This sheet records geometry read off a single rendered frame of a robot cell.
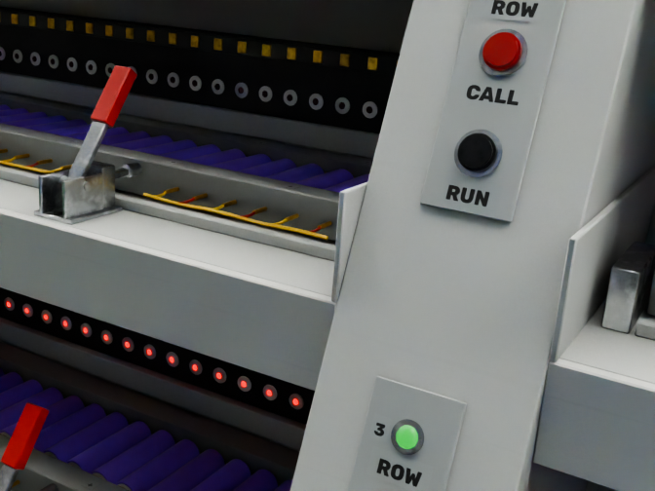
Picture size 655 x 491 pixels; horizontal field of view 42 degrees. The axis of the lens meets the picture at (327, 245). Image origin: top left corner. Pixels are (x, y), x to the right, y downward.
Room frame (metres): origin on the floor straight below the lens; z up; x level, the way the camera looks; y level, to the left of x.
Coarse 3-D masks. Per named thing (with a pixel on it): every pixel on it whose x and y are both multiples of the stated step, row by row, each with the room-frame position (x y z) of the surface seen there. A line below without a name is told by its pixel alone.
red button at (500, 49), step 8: (504, 32) 0.35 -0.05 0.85; (488, 40) 0.35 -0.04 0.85; (496, 40) 0.35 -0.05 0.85; (504, 40) 0.35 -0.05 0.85; (512, 40) 0.35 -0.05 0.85; (488, 48) 0.35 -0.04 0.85; (496, 48) 0.35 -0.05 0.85; (504, 48) 0.35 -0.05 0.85; (512, 48) 0.35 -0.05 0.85; (520, 48) 0.35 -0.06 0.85; (488, 56) 0.35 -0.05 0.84; (496, 56) 0.35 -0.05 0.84; (504, 56) 0.35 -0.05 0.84; (512, 56) 0.35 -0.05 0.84; (488, 64) 0.35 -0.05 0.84; (496, 64) 0.35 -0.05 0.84; (504, 64) 0.35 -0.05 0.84; (512, 64) 0.35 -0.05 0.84
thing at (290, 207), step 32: (0, 128) 0.57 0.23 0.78; (0, 160) 0.57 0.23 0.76; (32, 160) 0.56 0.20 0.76; (64, 160) 0.54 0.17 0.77; (96, 160) 0.53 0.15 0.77; (128, 160) 0.51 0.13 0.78; (160, 160) 0.51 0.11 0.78; (160, 192) 0.51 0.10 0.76; (192, 192) 0.50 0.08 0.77; (224, 192) 0.48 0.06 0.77; (256, 192) 0.47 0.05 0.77; (288, 192) 0.46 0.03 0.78; (320, 192) 0.46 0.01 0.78; (288, 224) 0.47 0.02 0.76; (320, 224) 0.45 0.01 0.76
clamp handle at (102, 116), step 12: (120, 72) 0.48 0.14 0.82; (132, 72) 0.48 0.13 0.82; (108, 84) 0.48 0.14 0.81; (120, 84) 0.48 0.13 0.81; (132, 84) 0.48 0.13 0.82; (108, 96) 0.48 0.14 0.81; (120, 96) 0.48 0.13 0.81; (96, 108) 0.48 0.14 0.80; (108, 108) 0.47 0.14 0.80; (120, 108) 0.48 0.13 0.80; (96, 120) 0.48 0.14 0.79; (108, 120) 0.47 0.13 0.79; (96, 132) 0.47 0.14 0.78; (84, 144) 0.47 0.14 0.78; (96, 144) 0.47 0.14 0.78; (84, 156) 0.47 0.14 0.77; (72, 168) 0.47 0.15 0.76; (84, 168) 0.47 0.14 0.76
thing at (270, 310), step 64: (256, 128) 0.60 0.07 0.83; (320, 128) 0.58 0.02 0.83; (0, 192) 0.51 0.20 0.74; (128, 192) 0.53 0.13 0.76; (0, 256) 0.48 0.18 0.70; (64, 256) 0.45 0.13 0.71; (128, 256) 0.43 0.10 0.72; (192, 256) 0.42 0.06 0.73; (256, 256) 0.43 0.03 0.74; (128, 320) 0.44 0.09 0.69; (192, 320) 0.42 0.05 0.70; (256, 320) 0.40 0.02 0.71; (320, 320) 0.38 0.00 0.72
